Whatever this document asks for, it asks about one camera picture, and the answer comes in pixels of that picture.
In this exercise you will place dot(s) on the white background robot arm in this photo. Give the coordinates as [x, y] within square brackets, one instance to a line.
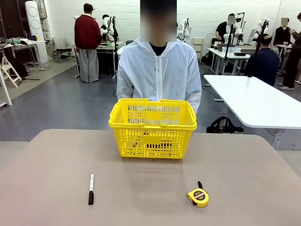
[184, 28]
[261, 24]
[107, 26]
[238, 31]

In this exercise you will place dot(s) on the yellow plastic shopping basket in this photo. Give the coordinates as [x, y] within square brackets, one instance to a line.
[152, 141]

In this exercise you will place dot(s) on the person in white hooded jacket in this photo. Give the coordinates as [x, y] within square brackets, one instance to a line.
[145, 70]

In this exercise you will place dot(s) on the person in red jacket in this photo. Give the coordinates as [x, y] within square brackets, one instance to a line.
[87, 33]

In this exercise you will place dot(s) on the person in black t-shirt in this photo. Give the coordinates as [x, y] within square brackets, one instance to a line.
[221, 29]

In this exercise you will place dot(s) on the seated person in dark blue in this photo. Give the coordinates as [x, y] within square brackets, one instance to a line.
[265, 61]

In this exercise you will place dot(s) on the person in brown jacket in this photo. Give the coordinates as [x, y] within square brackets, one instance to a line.
[292, 63]

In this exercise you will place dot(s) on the person in dark sailor top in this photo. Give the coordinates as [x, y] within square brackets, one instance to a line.
[283, 35]

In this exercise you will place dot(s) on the small black object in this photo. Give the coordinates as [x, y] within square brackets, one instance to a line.
[165, 144]

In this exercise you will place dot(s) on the black bag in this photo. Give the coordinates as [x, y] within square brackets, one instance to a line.
[223, 127]

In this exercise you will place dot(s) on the grey workbench table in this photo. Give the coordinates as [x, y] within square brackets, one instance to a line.
[108, 47]

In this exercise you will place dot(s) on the white drawer shelf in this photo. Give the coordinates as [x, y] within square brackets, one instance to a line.
[198, 49]

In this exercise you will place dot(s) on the white workbench table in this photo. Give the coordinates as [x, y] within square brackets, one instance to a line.
[218, 53]

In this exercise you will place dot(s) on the large white table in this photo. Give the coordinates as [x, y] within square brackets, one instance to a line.
[247, 99]

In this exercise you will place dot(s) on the yellow tape measure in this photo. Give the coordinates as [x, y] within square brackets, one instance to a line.
[198, 199]

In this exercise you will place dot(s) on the clear plastic bin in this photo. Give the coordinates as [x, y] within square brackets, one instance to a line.
[231, 49]

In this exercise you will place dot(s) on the white marker with black cap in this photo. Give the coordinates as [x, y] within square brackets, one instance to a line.
[91, 197]

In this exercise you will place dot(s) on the black shallow tray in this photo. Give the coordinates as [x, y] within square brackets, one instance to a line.
[238, 54]

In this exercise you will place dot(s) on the grey chair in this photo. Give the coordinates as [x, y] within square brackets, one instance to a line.
[62, 44]

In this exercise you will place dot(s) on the white table with clothes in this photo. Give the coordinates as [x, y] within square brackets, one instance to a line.
[23, 45]

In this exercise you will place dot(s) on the white tower air conditioner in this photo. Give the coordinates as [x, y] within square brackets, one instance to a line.
[35, 23]

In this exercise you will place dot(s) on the white folding step stool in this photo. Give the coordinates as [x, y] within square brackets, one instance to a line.
[9, 70]

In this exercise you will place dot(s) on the black camera stand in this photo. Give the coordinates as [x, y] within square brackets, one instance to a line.
[115, 47]
[255, 56]
[227, 51]

